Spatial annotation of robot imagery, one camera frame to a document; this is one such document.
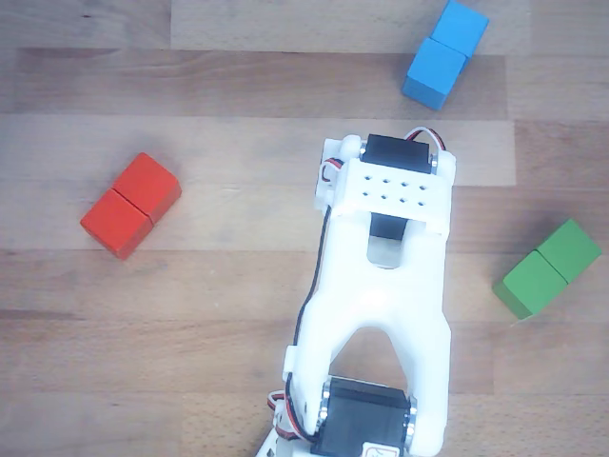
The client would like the wrist servo cable loop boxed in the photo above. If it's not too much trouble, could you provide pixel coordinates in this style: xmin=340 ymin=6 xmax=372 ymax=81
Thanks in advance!
xmin=403 ymin=126 xmax=448 ymax=154

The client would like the long blue block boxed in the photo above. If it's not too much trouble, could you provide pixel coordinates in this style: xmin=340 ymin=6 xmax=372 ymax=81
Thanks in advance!
xmin=402 ymin=0 xmax=491 ymax=112

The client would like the short gripper servo cable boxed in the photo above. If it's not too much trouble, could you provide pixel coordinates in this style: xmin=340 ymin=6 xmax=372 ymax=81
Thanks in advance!
xmin=320 ymin=158 xmax=345 ymax=184

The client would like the base servo cable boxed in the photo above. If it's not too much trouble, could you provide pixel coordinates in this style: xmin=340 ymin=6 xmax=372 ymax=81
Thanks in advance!
xmin=265 ymin=388 xmax=310 ymax=443

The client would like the long red block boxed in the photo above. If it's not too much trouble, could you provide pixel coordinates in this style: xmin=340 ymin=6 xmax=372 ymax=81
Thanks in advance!
xmin=79 ymin=151 xmax=184 ymax=261

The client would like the white label red border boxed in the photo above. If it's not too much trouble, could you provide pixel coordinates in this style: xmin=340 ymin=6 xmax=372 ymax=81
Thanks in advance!
xmin=362 ymin=441 xmax=400 ymax=457

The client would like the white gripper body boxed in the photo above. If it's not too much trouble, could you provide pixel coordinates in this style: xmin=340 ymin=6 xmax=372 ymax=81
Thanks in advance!
xmin=315 ymin=136 xmax=351 ymax=211

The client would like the long green block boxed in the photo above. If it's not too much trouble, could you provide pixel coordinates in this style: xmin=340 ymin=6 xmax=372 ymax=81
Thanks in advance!
xmin=491 ymin=217 xmax=603 ymax=321

